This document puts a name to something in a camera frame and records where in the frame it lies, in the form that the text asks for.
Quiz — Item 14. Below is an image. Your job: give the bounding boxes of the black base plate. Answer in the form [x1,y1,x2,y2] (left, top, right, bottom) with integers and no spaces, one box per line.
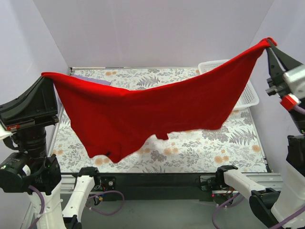
[93,173,237,204]

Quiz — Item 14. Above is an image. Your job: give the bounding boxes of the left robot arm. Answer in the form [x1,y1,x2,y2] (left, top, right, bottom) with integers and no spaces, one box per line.
[0,77,102,229]

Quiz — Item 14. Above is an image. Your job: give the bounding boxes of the white plastic basket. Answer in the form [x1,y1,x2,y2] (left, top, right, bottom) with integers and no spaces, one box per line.
[198,59,259,110]

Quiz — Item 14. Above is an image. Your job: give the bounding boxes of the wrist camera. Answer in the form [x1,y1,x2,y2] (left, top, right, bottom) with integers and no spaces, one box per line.
[280,64,305,115]
[0,126,13,140]

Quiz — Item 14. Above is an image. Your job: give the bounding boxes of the floral table mat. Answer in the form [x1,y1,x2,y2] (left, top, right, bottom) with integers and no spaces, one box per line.
[49,68,267,173]

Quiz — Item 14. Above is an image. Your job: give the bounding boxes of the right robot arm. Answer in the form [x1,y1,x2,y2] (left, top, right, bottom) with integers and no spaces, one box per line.
[215,38,305,229]

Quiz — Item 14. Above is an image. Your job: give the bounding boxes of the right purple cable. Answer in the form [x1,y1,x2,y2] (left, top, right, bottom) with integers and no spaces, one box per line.
[212,193,305,229]

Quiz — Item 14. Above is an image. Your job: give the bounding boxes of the purple cable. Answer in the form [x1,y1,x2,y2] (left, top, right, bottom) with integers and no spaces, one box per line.
[27,185,126,229]
[212,193,305,229]

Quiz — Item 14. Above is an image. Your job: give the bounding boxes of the red t-shirt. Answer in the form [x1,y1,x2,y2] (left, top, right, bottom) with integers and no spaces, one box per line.
[42,37,275,163]

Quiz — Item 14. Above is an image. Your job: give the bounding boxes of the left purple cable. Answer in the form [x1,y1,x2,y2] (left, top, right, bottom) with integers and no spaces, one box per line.
[27,185,126,229]

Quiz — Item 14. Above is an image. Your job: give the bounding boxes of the folded lavender t-shirt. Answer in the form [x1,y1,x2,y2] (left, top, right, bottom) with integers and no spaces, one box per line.
[72,75,111,85]

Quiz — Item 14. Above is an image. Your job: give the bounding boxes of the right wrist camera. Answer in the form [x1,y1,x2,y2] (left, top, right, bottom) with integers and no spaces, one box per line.
[280,64,305,115]

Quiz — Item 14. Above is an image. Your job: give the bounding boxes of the aluminium frame rail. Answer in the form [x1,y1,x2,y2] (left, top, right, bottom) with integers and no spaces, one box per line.
[22,173,298,229]

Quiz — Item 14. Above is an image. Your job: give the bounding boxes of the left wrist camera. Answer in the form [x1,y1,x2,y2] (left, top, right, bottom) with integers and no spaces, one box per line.
[0,126,13,140]

